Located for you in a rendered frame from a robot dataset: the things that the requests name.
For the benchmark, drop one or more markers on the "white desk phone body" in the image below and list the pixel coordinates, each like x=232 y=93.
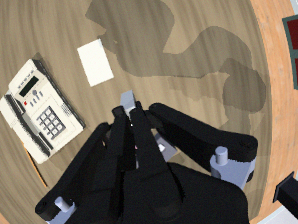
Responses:
x=43 y=107

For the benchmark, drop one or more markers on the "white telephone handset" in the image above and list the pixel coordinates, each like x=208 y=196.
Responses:
x=13 y=116

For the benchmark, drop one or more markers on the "white sheet of paper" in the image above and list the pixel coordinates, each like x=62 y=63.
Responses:
x=95 y=62

